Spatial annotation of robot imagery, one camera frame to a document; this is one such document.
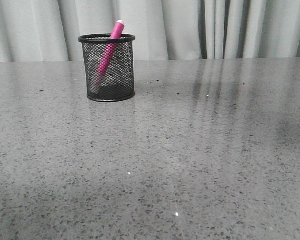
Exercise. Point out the grey curtain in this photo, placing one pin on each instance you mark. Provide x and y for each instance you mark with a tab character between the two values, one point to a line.
48	30

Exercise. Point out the black mesh pen cup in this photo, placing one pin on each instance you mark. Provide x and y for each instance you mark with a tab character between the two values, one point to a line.
118	83

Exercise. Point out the pink marker pen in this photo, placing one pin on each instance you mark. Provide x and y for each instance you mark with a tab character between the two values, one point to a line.
108	55

